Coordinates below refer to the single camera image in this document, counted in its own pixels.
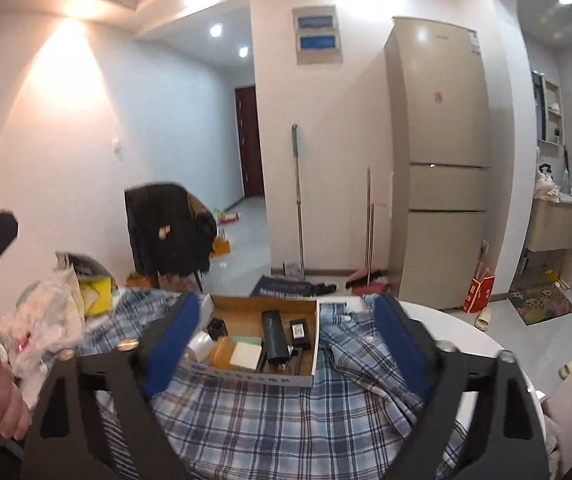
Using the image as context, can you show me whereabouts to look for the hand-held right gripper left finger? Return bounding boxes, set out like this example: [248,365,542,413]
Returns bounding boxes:
[22,291,203,480]

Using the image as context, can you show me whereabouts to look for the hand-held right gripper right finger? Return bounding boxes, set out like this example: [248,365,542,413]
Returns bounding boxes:
[372,294,550,480]

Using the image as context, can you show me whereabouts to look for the orange translucent plastic case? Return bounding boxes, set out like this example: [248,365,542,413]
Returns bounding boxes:
[208,336,237,371]

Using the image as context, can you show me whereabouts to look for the small white box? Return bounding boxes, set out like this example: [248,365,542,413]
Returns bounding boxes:
[229,342,263,372]

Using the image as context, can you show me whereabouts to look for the shallow cardboard box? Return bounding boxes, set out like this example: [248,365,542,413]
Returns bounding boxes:
[193,294,321,387]

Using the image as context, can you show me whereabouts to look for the long black case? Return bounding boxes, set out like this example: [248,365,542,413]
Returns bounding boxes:
[261,310,289,363]

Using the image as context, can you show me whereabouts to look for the black box grey label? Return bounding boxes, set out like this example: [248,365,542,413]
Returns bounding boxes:
[288,317,311,351]

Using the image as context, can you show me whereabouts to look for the black framed tray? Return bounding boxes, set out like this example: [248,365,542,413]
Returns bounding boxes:
[266,345,304,376]

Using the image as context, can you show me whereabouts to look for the black chair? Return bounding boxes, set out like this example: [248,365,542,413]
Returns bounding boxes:
[153,269,205,293]

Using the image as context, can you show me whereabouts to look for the crumpled clear plastic bag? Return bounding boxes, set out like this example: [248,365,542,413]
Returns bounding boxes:
[0,265,86,401]

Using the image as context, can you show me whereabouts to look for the yellow bag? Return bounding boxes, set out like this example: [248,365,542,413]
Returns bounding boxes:
[78,275,116,317]

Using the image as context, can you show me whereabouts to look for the grey bag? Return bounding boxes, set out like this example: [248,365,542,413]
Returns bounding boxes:
[56,252,111,281]

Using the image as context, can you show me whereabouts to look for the red paper bag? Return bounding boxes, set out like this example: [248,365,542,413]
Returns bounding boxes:
[462,260,496,313]

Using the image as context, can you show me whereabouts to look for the orange floor bag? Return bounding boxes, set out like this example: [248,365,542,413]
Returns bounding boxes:
[210,237,234,260]

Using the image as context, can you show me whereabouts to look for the black jacket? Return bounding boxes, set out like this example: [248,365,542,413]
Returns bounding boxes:
[124,183,218,277]

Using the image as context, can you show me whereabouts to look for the blue plaid tablecloth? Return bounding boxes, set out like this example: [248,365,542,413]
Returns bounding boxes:
[83,287,467,480]

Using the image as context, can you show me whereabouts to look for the dark printed floor bag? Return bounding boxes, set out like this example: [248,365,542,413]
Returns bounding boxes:
[249,274,337,298]

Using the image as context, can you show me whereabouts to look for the patterned floor mat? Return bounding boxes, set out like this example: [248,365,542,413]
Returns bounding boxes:
[507,284,572,328]

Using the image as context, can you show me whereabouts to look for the beige vanity cabinet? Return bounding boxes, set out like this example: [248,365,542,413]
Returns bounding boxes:
[525,195,572,253]

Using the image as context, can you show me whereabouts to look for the pink cloth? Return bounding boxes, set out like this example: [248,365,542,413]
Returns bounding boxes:
[536,170,559,203]

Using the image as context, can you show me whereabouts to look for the beige refrigerator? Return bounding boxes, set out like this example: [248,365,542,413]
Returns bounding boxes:
[383,16,494,311]

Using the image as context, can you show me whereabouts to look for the dark brown door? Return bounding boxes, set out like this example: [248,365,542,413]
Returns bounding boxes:
[235,85,265,198]

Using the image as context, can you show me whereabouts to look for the red broom handle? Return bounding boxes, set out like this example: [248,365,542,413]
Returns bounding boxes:
[346,166,389,293]

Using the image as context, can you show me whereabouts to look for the grey mop handle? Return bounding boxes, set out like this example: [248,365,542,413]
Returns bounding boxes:
[291,123,307,278]

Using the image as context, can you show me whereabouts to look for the wall niche shelf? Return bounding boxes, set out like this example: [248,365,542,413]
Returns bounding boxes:
[541,76,565,143]

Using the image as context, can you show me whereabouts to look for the wall electrical panel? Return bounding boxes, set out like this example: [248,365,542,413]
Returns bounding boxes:
[292,5,343,66]

